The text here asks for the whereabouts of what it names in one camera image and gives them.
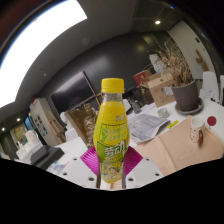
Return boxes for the wooden easel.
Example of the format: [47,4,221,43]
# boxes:
[48,111,68,143]

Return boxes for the white mug with brown handle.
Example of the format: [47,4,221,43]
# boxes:
[189,115,207,147]

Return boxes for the red box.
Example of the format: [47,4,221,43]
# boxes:
[133,69,152,87]

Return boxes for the dark grey pot saucer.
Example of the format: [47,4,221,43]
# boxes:
[174,97,204,116]

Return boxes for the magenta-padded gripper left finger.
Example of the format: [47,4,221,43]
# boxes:
[59,145,102,190]

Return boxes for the black box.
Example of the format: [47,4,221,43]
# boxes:
[29,144,65,168]

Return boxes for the yellow drink bottle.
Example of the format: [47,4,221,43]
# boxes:
[93,77,131,185]

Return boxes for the folded newspaper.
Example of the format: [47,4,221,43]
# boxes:
[128,113,171,145]

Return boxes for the brown cardboard box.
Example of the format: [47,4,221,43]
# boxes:
[146,71,177,108]

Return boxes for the wooden figure sculpture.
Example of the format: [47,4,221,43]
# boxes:
[194,49,208,72]

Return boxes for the white cabinet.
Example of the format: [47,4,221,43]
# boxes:
[29,97,56,148]

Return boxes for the grey pot with dried plant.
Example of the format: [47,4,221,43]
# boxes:
[155,36,201,113]

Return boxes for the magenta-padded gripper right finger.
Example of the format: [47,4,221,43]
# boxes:
[121,145,164,190]

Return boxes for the long ceiling light panel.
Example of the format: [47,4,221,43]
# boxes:
[0,0,88,108]

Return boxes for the clear spray bottle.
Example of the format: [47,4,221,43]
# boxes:
[130,99,142,115]

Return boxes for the small glass jar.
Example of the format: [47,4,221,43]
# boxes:
[157,107,170,119]

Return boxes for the flat round red coaster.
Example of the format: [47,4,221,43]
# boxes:
[206,115,218,127]

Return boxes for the tall white plaster sculpture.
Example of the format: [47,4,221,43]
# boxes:
[148,53,168,75]

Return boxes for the black wall screen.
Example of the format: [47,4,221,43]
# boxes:
[49,70,98,114]

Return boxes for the yellow marker pen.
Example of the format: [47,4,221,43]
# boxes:
[167,119,180,130]

